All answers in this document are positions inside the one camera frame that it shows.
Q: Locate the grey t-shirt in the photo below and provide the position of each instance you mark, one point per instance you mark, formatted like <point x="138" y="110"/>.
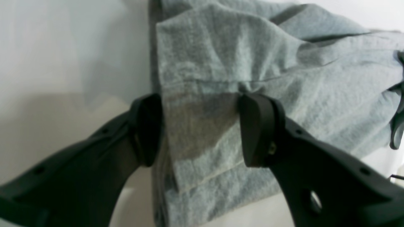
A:
<point x="336" y="79"/>

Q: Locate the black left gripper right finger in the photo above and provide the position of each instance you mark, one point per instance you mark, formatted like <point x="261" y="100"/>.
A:
<point x="323" y="186"/>

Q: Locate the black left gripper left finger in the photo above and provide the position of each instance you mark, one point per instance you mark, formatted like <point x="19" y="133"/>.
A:
<point x="79" y="186"/>

